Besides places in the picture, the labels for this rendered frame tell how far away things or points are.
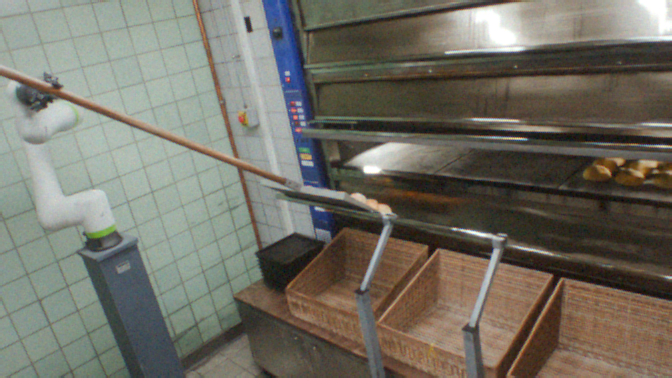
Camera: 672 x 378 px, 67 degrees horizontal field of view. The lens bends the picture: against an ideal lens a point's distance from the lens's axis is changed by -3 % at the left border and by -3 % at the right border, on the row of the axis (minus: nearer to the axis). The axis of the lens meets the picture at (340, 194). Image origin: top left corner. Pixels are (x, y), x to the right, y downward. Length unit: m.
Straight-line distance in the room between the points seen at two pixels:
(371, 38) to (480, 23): 0.54
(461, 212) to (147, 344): 1.54
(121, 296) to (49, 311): 0.76
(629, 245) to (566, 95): 0.57
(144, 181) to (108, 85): 0.57
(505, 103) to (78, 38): 2.15
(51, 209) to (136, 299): 0.53
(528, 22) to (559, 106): 0.30
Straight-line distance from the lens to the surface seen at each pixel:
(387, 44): 2.29
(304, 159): 2.86
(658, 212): 1.96
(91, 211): 2.39
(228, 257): 3.55
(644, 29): 1.80
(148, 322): 2.58
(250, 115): 3.10
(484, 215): 2.27
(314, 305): 2.49
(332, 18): 2.51
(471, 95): 2.11
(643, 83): 1.86
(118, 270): 2.45
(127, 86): 3.15
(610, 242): 2.07
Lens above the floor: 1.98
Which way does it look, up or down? 20 degrees down
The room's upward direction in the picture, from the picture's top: 12 degrees counter-clockwise
